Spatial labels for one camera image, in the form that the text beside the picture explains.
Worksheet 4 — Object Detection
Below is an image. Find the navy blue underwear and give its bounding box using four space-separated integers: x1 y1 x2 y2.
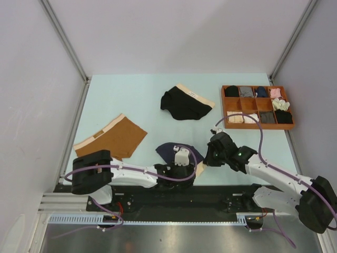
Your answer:
155 142 206 177

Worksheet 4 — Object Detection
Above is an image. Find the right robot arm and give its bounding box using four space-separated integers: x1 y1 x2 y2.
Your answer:
204 130 336 234

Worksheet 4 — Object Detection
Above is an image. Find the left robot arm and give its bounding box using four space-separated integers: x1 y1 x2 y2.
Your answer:
65 147 197 211

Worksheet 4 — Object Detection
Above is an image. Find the brown boxer underwear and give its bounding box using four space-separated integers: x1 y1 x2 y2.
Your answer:
73 114 147 161

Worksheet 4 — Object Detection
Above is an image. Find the black underwear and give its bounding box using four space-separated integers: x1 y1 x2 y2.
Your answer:
160 83 215 121

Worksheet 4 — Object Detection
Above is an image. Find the rolled beige garment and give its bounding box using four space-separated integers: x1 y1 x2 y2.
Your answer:
226 111 244 124

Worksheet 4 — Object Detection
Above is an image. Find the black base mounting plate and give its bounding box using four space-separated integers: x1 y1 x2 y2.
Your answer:
54 184 274 223

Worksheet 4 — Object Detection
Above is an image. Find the rolled white garment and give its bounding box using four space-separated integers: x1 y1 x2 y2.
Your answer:
243 113 260 124

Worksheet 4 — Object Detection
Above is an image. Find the rolled dark grey garment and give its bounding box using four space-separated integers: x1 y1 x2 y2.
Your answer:
259 111 276 124

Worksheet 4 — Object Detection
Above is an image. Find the rolled black garment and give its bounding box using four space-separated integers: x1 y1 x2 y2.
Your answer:
274 110 293 124
224 85 240 98

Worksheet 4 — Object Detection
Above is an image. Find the rolled grey striped garment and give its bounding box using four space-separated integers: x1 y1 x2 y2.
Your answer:
239 86 254 98

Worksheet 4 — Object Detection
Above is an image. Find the wooden compartment tray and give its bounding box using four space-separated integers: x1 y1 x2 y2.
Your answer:
221 85 295 130

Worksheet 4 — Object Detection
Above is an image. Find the rolled black garment front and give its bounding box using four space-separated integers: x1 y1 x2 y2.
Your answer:
274 110 293 124

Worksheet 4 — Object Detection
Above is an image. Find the rolled navy garment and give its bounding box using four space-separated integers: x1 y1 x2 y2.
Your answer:
254 86 268 98

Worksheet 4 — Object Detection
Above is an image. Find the rolled cream garment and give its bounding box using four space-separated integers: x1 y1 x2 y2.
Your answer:
272 98 290 111

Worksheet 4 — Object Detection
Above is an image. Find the rolled pink garment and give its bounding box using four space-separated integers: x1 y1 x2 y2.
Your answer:
270 88 282 99

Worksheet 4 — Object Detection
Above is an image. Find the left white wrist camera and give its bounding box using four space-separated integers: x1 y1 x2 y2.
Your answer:
173 145 190 166

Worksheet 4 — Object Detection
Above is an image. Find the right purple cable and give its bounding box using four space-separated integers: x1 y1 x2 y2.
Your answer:
213 113 337 250

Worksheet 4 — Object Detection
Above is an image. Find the white slotted cable duct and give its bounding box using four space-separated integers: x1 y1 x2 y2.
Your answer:
48 213 251 226

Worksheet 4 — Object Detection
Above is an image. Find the right aluminium frame post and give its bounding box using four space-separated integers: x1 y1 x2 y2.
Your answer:
268 0 320 85

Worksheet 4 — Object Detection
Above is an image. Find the aluminium frame post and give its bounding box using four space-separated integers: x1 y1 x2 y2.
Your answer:
268 0 320 85
38 0 89 83

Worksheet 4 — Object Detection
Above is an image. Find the left aluminium frame post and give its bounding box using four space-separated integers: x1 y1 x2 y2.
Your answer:
38 0 89 83

